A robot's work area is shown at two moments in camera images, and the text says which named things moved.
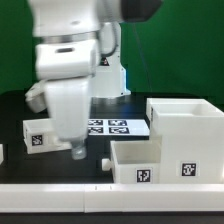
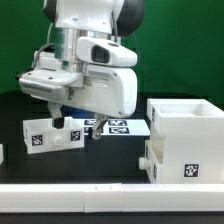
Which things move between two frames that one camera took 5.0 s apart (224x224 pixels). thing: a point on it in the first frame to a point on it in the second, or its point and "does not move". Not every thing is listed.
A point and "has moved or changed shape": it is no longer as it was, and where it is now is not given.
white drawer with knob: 134,161 has moved or changed shape
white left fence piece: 1,153 does not move
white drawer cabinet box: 191,138 does not move
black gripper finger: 79,149 to 99,121
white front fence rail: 111,197 does not move
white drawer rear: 41,136 does not move
